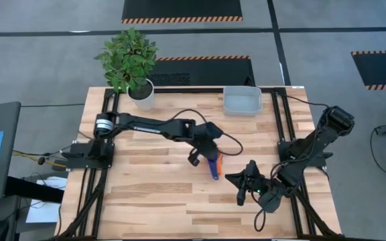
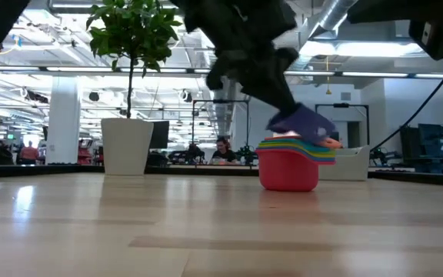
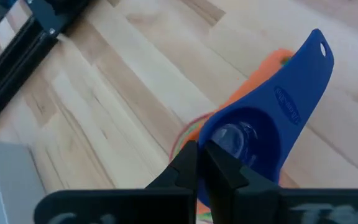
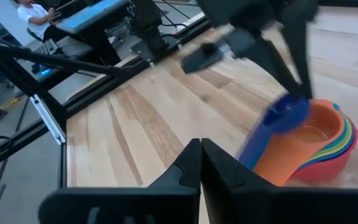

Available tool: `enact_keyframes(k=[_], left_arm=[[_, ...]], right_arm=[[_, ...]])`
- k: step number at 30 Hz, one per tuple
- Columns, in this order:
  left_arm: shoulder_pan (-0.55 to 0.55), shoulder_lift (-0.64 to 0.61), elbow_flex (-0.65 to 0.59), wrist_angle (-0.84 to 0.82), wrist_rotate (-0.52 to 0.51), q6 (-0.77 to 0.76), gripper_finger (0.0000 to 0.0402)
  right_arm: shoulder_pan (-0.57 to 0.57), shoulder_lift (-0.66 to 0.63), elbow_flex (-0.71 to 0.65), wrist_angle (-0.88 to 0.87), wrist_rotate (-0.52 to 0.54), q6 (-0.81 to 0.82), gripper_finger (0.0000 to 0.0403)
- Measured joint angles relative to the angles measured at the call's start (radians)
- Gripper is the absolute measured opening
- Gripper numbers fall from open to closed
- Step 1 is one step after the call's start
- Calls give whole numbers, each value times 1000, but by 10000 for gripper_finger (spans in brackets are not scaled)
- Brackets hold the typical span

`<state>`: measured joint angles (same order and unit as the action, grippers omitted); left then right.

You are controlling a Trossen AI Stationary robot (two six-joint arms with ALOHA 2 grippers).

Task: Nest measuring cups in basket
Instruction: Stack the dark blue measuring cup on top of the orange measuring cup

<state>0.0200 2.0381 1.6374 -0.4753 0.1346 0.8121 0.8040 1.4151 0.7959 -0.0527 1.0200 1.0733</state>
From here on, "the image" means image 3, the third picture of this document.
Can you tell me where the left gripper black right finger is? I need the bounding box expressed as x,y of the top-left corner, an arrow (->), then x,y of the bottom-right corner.
204,139 -> 358,224

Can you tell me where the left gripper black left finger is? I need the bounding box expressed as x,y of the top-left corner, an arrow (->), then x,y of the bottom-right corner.
34,139 -> 198,224

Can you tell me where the purple measuring cup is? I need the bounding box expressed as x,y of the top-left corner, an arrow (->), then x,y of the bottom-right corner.
196,28 -> 335,208

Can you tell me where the orange measuring cup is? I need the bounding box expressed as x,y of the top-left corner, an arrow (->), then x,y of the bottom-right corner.
178,48 -> 295,150

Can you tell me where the white plastic basket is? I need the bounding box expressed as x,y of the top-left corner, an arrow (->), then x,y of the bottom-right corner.
0,139 -> 46,224

